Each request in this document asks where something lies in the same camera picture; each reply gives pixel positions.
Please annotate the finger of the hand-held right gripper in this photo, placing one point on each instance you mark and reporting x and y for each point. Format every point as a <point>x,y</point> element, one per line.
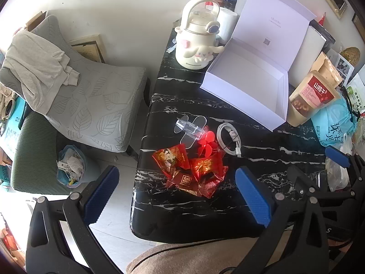
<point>338,155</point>
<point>299,178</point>

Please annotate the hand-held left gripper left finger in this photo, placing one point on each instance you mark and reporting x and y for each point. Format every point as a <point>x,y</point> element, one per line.
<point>102,194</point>

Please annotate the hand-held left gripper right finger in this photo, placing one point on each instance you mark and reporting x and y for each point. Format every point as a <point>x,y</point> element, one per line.
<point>253,197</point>

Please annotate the red gold-print candy packet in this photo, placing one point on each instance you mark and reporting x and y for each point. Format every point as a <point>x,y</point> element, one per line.
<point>168,158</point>
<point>204,167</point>

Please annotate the dark chocolate candy packet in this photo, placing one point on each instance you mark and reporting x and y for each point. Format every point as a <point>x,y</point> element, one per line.
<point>182,179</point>

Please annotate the clear acrylic stand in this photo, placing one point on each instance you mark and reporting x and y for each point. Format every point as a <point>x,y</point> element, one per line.
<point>189,127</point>

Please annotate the white gift box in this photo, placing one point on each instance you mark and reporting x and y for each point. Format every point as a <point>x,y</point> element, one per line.
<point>245,80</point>

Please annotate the clear plastic bag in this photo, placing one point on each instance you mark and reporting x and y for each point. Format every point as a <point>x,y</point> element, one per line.
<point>336,174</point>

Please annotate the blue plastic bag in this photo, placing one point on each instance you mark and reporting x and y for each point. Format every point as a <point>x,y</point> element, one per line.
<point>333,122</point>

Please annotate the trash bin with blue bag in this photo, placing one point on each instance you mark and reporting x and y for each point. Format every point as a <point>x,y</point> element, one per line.
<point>71,162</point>

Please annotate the green white packet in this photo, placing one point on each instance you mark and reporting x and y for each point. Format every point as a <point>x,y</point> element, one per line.
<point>356,91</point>

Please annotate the red label snack pouch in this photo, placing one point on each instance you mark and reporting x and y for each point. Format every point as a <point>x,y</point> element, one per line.
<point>313,91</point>

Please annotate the green fabric chair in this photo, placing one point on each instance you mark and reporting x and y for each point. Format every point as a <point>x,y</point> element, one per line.
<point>31,148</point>

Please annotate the person's beige clothed leg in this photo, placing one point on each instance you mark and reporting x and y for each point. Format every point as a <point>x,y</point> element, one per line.
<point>185,254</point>

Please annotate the kraft paper bag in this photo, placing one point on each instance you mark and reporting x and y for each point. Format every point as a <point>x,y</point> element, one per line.
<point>328,65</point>

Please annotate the printed paper leaflet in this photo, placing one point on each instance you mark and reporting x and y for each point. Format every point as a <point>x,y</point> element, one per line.
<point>342,64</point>

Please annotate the grey leaf-pattern chair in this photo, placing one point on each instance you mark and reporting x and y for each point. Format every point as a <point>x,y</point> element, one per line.
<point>99,97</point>

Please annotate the white foam sheet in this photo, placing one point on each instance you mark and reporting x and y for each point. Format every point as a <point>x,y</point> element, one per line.
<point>312,48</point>

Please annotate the teal cardboard box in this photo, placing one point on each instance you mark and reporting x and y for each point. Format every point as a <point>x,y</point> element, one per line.
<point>11,131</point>

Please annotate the black box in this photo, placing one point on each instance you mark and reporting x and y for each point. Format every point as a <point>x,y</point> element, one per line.
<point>325,32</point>

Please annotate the wooden framed board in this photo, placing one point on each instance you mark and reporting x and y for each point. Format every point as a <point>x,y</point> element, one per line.
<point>88,50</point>

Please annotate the beige garment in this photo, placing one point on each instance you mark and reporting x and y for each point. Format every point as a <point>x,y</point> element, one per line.
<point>34,62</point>

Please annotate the white cartoon dog kettle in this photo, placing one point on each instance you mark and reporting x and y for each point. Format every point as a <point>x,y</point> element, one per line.
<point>194,48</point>

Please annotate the white paper roll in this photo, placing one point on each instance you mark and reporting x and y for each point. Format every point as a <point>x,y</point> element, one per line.
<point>228,22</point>

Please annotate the brown cardboard piece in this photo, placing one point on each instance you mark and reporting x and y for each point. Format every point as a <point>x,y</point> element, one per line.
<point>35,21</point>

